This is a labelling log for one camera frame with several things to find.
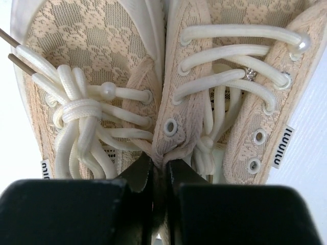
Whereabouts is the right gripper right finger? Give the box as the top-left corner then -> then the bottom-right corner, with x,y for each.
167,159 -> 321,244

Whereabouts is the beige lace sneaker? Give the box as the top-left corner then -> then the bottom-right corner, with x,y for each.
1,1 -> 165,179
152,0 -> 327,245

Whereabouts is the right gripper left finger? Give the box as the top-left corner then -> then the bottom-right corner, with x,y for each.
1,154 -> 153,244

